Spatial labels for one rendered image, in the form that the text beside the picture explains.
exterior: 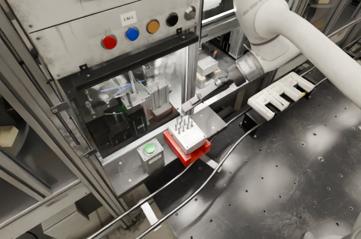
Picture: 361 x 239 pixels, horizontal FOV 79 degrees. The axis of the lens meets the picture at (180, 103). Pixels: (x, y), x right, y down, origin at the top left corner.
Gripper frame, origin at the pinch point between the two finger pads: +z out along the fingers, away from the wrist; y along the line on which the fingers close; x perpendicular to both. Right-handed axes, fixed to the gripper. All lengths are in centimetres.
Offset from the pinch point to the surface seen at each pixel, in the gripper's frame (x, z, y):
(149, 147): 6.2, 19.9, 5.2
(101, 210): 17, 109, -64
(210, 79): -14.0, -8.6, -38.3
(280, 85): 6, -38, -53
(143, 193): 21, 82, -80
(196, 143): 12.7, 6.5, -3.6
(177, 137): 7.3, 11.5, -2.8
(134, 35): -15.7, -1.9, 29.8
